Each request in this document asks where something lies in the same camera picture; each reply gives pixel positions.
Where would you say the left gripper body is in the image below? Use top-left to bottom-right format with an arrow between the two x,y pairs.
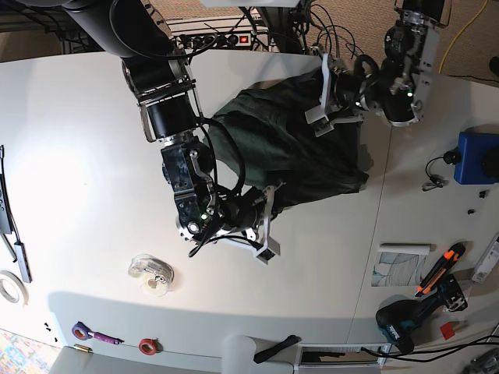
305,46 -> 363,137

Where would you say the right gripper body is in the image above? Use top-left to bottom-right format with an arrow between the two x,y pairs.
221,185 -> 281,265

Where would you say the dark green t-shirt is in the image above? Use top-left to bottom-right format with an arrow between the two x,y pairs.
208,69 -> 369,210

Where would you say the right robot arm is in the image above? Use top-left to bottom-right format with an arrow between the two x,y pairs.
63,1 -> 280,263

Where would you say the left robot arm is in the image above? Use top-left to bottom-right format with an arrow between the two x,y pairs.
305,1 -> 452,136

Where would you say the blue box with black knob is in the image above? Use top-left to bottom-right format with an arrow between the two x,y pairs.
454,132 -> 498,185

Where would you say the paper instruction booklet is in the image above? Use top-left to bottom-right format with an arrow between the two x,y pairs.
370,243 -> 431,288

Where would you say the red tape roll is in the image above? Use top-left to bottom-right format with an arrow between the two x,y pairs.
138,338 -> 158,355

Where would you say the black power strip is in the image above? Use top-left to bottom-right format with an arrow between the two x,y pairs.
175,33 -> 253,50

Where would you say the purple marker pen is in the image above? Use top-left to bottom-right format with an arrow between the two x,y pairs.
90,332 -> 123,345

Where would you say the orange black utility knife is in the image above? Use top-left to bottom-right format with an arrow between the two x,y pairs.
415,242 -> 466,298

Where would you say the purple tape roll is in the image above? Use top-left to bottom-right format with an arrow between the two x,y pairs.
72,322 -> 92,340

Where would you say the gold green small cylinder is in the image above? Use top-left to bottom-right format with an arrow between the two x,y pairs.
73,344 -> 93,353

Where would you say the white rectangular device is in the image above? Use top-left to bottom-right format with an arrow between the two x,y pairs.
472,238 -> 498,284

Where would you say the grey usb hub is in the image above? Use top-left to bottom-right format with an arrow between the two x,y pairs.
14,241 -> 32,284

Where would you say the red square card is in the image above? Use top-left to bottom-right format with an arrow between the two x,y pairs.
440,322 -> 455,340

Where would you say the white tape roll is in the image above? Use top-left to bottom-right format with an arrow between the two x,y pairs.
0,270 -> 29,306

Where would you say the dark remote control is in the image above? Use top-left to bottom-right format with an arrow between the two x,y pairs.
0,175 -> 12,235

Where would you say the black cable with carabiner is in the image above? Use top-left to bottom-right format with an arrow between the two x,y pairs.
421,150 -> 462,192

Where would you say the yellow cable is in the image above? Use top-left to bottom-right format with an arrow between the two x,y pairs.
437,0 -> 489,74

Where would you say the black cordless drill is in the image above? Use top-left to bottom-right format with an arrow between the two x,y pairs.
375,274 -> 468,355

